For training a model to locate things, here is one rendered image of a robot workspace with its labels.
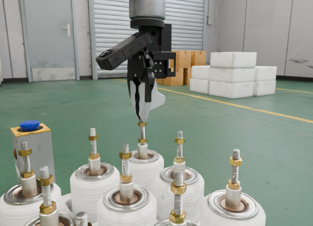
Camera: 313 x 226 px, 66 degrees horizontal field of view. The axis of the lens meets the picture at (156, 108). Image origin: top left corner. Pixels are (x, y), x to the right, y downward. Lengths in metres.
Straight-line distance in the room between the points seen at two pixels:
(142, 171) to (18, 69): 5.08
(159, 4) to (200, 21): 6.55
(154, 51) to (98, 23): 5.23
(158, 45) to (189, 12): 6.35
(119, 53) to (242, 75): 2.69
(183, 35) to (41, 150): 6.23
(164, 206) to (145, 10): 0.37
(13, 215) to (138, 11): 0.40
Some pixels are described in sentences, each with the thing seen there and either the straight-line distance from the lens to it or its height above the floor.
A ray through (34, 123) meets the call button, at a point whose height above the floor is 0.33.
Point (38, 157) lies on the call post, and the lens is 0.61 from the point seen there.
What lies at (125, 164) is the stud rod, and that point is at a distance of 0.38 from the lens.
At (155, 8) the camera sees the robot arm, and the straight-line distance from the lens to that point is 0.50.
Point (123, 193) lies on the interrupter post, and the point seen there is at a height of 0.26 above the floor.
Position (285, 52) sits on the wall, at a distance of 6.08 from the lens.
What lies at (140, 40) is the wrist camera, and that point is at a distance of 0.49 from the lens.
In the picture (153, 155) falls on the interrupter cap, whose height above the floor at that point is 0.25.
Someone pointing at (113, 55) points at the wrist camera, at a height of 0.48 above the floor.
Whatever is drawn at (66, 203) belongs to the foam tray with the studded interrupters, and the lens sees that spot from 0.57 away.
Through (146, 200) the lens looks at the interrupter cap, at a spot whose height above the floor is 0.25.
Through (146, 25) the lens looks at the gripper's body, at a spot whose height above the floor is 0.53.
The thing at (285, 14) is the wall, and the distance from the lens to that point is 6.20.
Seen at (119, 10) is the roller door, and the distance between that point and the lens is 5.91.
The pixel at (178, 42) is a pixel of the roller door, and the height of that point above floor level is 0.87.
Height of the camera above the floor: 0.47
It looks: 12 degrees down
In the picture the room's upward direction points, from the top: straight up
